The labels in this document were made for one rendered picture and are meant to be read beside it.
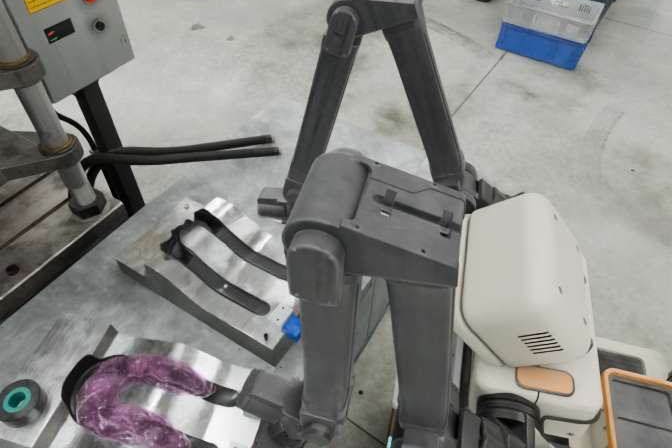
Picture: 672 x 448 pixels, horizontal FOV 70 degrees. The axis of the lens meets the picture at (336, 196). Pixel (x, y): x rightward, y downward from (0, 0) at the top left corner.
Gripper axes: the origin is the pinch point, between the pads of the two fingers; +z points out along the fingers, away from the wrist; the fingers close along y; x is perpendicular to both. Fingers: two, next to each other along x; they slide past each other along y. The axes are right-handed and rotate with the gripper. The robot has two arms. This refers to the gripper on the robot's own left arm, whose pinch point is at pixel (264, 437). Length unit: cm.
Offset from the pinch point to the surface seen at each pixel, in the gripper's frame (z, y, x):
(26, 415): 24.7, 6.1, -37.7
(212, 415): 18.9, -5.1, -6.7
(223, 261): 20.2, -38.6, -18.9
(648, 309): 32, -122, 158
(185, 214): 31, -53, -34
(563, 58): 36, -324, 131
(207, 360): 19.4, -14.8, -12.3
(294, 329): 9.5, -25.2, 1.1
